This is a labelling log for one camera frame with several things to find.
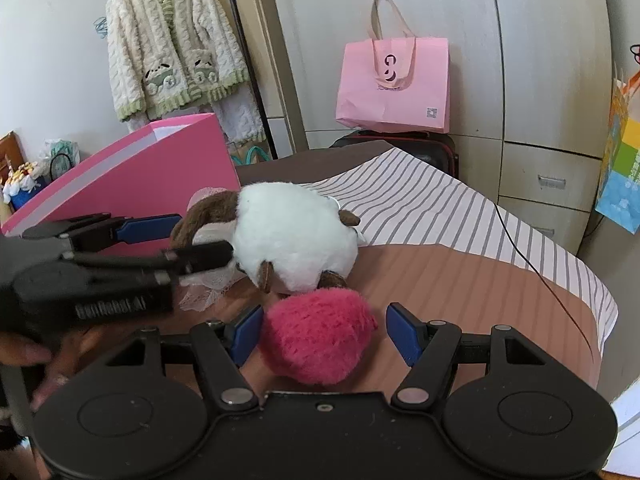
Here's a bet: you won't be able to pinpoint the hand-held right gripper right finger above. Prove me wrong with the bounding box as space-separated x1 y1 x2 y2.
385 302 546 408

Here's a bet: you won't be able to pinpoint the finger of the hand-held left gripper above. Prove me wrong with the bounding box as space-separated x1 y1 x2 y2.
60 240 235 281
22 213 184 256

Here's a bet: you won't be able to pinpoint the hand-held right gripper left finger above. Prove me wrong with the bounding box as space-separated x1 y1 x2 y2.
102 304 266 414

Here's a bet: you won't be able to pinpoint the pink cardboard box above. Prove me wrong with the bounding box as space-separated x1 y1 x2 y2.
0 112 244 257

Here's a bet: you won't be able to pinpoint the pink fuzzy ball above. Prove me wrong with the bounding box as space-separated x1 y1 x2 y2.
257 287 380 387

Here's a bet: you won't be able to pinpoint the white brown plush toy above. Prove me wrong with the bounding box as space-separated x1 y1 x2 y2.
170 182 362 295

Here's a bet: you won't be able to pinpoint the person's left hand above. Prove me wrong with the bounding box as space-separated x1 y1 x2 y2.
0 312 173 410

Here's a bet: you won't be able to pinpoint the brown ribbed bed cover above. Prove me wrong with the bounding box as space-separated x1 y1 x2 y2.
165 139 602 397

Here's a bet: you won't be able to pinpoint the white plastic bag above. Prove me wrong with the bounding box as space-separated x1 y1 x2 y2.
39 137 82 182

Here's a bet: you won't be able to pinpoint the flower bouquet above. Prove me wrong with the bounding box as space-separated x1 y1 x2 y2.
1 160 45 197

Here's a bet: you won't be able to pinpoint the striped bed sheet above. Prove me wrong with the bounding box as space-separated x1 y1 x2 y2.
309 147 619 357

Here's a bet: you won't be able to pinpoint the white fuzzy pants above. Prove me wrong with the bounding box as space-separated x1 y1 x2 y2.
209 82 269 147

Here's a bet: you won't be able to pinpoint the black suitcase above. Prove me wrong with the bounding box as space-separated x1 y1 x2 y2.
327 130 459 182

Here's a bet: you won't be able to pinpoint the cream green fuzzy cardigan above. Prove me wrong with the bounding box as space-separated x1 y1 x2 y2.
105 0 251 124

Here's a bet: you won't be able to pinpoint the black clothes rack pole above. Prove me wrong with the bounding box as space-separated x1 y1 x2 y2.
219 0 279 162

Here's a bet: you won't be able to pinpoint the pink shopping bag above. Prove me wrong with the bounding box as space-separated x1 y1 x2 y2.
335 0 451 135

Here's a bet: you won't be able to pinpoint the colourful gift bag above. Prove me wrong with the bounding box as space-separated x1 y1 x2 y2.
594 45 640 237

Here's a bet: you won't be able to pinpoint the grey wardrobe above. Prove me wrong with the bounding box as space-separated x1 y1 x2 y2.
250 0 617 257

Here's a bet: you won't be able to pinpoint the paper bag teal handles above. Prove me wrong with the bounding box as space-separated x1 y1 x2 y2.
229 141 275 166

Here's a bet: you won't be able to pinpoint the thin dark cable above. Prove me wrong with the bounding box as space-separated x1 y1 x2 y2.
493 203 599 362

